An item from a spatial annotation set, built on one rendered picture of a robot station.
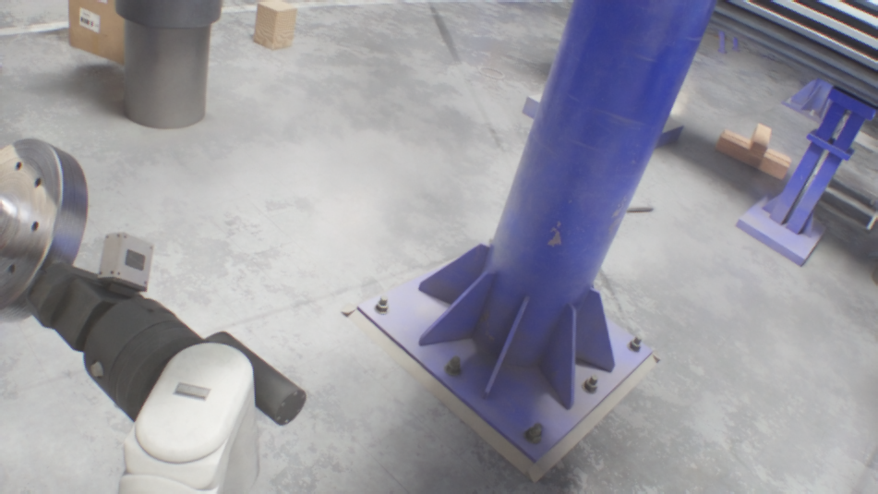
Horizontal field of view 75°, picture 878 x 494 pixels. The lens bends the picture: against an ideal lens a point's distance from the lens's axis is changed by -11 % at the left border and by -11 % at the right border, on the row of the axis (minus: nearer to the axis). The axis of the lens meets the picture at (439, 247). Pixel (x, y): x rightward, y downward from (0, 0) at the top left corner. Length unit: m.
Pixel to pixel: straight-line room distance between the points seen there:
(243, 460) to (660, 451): 1.62
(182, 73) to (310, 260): 1.06
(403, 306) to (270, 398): 1.53
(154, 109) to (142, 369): 2.42
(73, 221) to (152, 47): 2.12
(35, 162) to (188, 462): 0.42
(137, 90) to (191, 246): 0.92
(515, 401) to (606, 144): 0.77
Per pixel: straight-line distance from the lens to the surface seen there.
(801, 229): 3.79
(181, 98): 2.87
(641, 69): 1.51
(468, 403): 1.80
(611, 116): 1.54
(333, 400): 1.76
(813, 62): 3.45
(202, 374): 0.47
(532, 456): 1.75
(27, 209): 0.73
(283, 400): 0.51
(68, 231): 0.69
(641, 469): 1.93
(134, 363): 0.52
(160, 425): 0.44
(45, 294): 0.59
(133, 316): 0.55
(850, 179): 4.54
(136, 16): 2.74
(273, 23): 3.90
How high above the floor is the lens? 1.33
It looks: 34 degrees down
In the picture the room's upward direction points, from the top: 16 degrees clockwise
